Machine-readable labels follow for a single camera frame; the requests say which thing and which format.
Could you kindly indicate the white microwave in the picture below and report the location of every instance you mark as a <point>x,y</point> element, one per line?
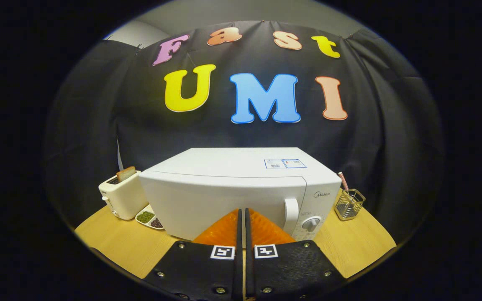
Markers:
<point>224,192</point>

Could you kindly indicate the white divided bean tray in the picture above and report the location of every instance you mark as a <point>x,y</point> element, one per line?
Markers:
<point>147,217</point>

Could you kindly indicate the white toaster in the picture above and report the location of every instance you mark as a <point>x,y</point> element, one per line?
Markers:
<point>124,200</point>

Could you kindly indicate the pink striped straw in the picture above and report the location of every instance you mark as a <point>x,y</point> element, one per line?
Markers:
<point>343,180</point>

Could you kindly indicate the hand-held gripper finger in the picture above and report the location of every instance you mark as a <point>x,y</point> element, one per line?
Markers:
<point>239,251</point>
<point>249,251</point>

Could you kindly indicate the metal mesh holder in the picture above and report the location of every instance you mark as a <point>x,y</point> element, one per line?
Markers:
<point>349,205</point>

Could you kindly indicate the toasted bread slice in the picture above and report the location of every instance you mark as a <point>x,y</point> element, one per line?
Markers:
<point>126,173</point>

